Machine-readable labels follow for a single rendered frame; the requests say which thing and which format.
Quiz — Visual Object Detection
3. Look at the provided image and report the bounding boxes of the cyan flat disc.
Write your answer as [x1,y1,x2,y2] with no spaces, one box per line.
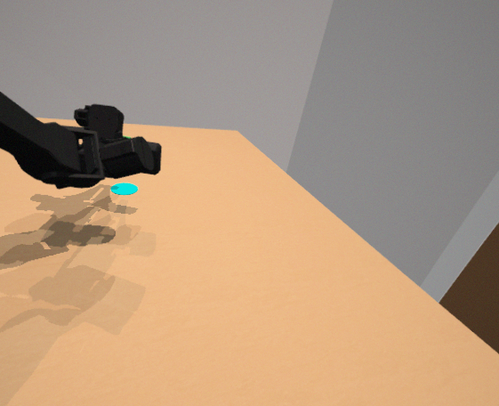
[111,183,138,195]

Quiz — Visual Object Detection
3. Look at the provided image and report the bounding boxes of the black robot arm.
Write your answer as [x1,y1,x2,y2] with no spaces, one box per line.
[0,92,155,190]

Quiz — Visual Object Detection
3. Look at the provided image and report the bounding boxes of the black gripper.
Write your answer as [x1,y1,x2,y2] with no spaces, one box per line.
[76,139,162,175]

